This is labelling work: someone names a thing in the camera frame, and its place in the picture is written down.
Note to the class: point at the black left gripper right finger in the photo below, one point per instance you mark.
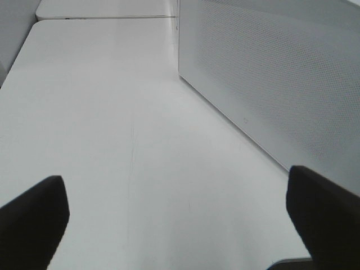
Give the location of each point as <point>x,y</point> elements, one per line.
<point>326,217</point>

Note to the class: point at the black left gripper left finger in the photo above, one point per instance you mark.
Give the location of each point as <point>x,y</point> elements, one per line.
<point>33,224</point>

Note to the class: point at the white microwave door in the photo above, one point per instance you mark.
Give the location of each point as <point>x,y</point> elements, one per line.
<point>285,72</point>

